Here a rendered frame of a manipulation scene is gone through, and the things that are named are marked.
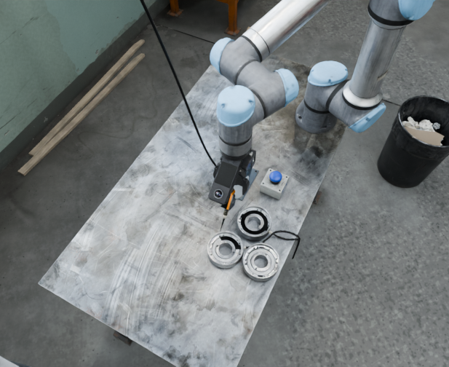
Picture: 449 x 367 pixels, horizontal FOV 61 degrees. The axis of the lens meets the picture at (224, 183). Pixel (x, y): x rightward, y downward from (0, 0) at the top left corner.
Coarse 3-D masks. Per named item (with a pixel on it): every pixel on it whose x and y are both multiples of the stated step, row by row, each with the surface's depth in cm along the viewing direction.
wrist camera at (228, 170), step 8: (224, 160) 89; (240, 160) 88; (224, 168) 89; (232, 168) 88; (240, 168) 90; (216, 176) 89; (224, 176) 89; (232, 176) 88; (216, 184) 89; (224, 184) 89; (232, 184) 88; (216, 192) 88; (224, 192) 88; (216, 200) 89; (224, 200) 88
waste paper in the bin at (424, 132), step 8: (408, 120) 205; (424, 120) 202; (408, 128) 196; (416, 128) 202; (424, 128) 201; (432, 128) 201; (416, 136) 195; (424, 136) 194; (432, 136) 193; (440, 136) 192; (432, 144) 193; (440, 144) 199
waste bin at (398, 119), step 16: (416, 96) 197; (432, 96) 197; (400, 112) 192; (416, 112) 203; (432, 112) 203; (448, 112) 197; (400, 128) 188; (448, 128) 200; (400, 144) 192; (416, 144) 184; (448, 144) 200; (384, 160) 213; (400, 160) 200; (416, 160) 193; (432, 160) 191; (384, 176) 219; (400, 176) 209; (416, 176) 205
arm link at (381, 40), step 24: (384, 0) 85; (408, 0) 80; (432, 0) 85; (384, 24) 89; (408, 24) 88; (384, 48) 96; (360, 72) 105; (384, 72) 103; (336, 96) 119; (360, 96) 111; (360, 120) 115
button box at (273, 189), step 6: (270, 168) 124; (282, 174) 122; (264, 180) 121; (270, 180) 121; (282, 180) 121; (264, 186) 120; (270, 186) 120; (276, 186) 120; (282, 186) 120; (264, 192) 123; (270, 192) 122; (276, 192) 120; (282, 192) 123; (276, 198) 123
